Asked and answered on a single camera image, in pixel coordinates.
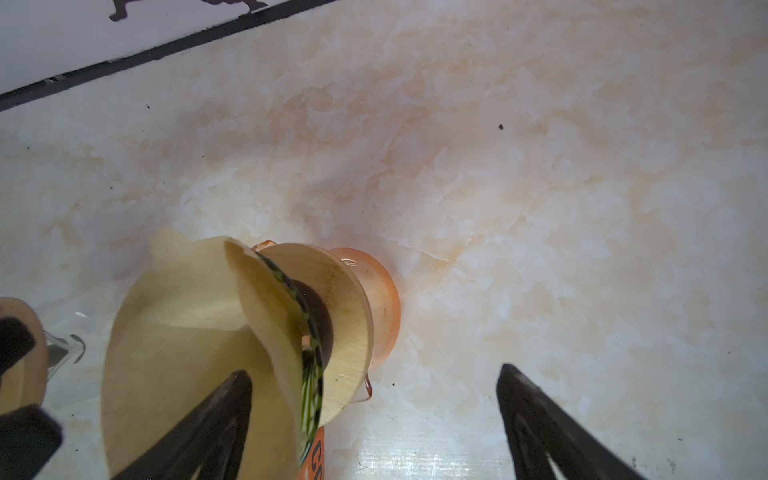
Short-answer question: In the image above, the beige paper coffee filter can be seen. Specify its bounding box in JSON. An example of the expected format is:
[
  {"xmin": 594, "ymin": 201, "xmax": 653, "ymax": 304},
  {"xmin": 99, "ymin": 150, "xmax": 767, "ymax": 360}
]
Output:
[{"xmin": 1, "ymin": 297, "xmax": 49, "ymax": 414}]

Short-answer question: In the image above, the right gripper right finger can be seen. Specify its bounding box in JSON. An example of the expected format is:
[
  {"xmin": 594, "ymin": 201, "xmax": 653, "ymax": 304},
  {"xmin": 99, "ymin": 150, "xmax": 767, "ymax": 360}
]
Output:
[{"xmin": 496, "ymin": 364, "xmax": 642, "ymax": 479}]

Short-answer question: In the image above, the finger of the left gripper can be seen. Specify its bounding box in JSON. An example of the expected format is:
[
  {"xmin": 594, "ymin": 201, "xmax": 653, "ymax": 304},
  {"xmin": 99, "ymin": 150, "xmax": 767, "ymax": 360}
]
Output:
[{"xmin": 1, "ymin": 318, "xmax": 63, "ymax": 479}]

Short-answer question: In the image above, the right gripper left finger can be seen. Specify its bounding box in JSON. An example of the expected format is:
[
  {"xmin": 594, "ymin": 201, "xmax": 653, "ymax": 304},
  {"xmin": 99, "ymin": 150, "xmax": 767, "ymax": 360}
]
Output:
[{"xmin": 114, "ymin": 370, "xmax": 253, "ymax": 480}]

